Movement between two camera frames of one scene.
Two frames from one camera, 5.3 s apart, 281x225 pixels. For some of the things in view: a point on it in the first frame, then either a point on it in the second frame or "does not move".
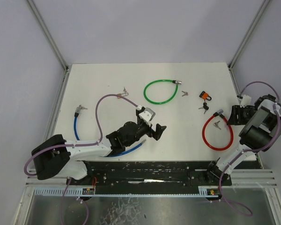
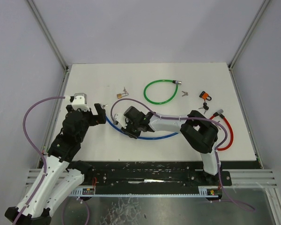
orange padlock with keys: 205,95 does not move
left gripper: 151,133 -> 100,118
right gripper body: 244,114 -> 131,129
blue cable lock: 77,111 -> 157,137
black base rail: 112,173 does not move
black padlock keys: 205,107 does not move
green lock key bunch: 186,93 does not move
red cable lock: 218,113 does not move
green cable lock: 177,83 does not move
